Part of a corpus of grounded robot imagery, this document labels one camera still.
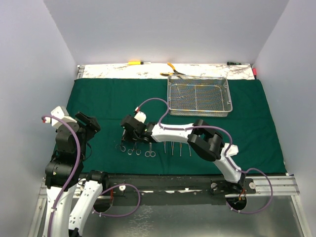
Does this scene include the steel surgical scissors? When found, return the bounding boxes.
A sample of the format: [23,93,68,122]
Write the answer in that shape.
[116,129,126,153]

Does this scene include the aluminium extrusion rail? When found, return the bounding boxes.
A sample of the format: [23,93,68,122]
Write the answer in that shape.
[39,175,301,200]

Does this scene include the black green screwdriver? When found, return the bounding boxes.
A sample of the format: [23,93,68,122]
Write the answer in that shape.
[227,62,242,66]

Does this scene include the yellow black needle-nose pliers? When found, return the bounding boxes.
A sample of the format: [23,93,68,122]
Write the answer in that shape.
[160,62,185,77]

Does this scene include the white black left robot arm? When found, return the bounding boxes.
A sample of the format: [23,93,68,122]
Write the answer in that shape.
[42,106,109,237]

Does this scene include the pink marker pen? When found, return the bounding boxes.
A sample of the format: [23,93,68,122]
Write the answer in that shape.
[252,68,257,76]

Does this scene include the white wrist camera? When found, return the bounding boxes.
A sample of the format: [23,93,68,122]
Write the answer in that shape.
[43,106,77,129]
[134,107,146,123]

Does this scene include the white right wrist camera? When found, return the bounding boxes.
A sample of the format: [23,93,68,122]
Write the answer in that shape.
[134,107,146,123]

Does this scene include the dark green surgical cloth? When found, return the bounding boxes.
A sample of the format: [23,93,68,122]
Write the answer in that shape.
[67,79,286,175]

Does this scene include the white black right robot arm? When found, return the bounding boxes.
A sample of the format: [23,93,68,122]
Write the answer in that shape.
[120,115,245,193]

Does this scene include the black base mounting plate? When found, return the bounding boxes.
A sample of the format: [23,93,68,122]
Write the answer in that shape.
[97,173,255,206]

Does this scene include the yellow handled screwdriver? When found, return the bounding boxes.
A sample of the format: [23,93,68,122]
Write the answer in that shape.
[128,61,150,66]

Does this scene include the white gauze pad top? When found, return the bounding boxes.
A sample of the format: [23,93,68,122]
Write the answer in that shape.
[227,145,239,156]

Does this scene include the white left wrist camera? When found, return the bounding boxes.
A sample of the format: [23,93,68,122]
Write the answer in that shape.
[43,106,77,129]

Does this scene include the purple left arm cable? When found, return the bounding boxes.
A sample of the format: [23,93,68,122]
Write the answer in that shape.
[41,115,141,237]

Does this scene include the steel mesh instrument tray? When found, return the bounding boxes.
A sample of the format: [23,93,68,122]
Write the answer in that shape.
[167,75,233,117]

